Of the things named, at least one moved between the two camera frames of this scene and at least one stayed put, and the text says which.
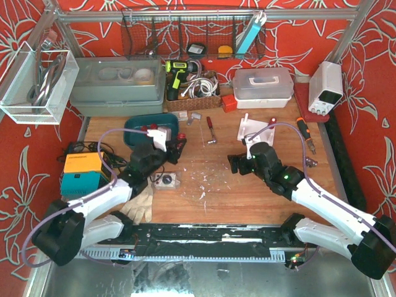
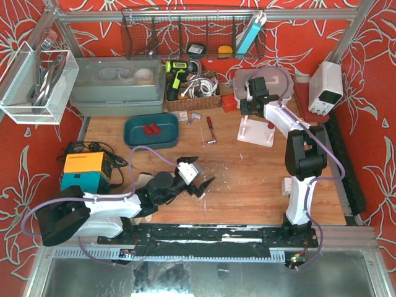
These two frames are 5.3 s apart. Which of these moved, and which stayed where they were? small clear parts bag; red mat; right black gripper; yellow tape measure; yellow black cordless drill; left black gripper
Moved: right black gripper; left black gripper
Stayed: yellow black cordless drill; red mat; small clear parts bag; yellow tape measure
